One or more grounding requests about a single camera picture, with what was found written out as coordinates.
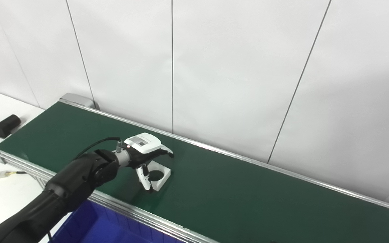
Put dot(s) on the white table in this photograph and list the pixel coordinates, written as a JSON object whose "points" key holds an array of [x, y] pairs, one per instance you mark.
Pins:
{"points": [[2, 199]]}

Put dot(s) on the aluminium conveyor leg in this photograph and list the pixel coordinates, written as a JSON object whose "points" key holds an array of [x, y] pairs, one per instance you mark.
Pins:
{"points": [[42, 182]]}

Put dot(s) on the green conveyor belt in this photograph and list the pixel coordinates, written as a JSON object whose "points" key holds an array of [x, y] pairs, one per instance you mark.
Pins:
{"points": [[231, 192]]}

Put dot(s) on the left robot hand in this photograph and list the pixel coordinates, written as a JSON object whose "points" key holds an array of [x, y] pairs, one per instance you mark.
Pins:
{"points": [[144, 143]]}

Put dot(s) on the blue plastic bin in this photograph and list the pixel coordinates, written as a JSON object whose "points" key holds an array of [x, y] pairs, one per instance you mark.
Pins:
{"points": [[96, 226]]}

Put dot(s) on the grey conveyor end housing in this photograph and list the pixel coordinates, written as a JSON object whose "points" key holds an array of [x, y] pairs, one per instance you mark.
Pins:
{"points": [[76, 99]]}

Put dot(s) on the white square part with hole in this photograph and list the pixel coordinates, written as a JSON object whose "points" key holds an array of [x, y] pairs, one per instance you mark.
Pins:
{"points": [[162, 177]]}

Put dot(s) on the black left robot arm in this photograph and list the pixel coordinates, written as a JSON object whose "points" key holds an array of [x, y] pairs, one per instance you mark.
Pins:
{"points": [[62, 189]]}

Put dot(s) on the black pipe fitting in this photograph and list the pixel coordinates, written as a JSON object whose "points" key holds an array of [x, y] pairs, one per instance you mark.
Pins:
{"points": [[3, 124]]}

